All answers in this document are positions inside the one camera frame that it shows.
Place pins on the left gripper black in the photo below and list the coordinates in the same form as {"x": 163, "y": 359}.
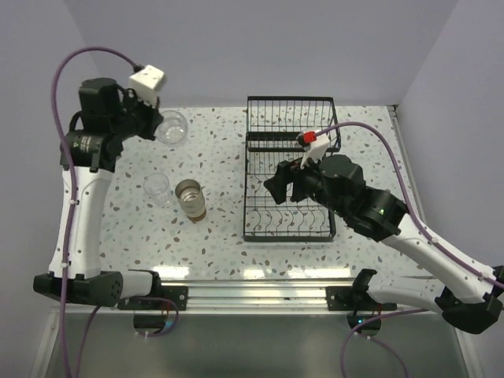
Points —
{"x": 154, "y": 116}

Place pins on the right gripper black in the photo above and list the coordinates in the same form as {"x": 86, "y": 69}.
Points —
{"x": 277, "y": 184}

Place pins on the clear glass back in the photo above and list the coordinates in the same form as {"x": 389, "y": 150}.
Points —
{"x": 173, "y": 129}

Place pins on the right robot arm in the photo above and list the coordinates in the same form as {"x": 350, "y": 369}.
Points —
{"x": 462, "y": 290}

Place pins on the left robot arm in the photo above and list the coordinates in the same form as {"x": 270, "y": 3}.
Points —
{"x": 109, "y": 115}

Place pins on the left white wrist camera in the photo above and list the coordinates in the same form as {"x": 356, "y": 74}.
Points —
{"x": 147, "y": 83}

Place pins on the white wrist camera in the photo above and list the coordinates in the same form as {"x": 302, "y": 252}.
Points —
{"x": 315, "y": 146}
{"x": 147, "y": 83}

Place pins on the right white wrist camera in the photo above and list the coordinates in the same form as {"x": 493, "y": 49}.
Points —
{"x": 315, "y": 146}

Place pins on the black wire dish rack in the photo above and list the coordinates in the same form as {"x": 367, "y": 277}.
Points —
{"x": 272, "y": 126}

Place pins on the aluminium mounting rail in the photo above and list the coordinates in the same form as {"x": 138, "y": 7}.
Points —
{"x": 252, "y": 295}

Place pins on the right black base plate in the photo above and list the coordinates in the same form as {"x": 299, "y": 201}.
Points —
{"x": 346, "y": 301}

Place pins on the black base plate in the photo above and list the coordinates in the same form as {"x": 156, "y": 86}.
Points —
{"x": 346, "y": 301}
{"x": 167, "y": 297}

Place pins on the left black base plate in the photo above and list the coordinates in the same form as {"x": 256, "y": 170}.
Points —
{"x": 167, "y": 297}

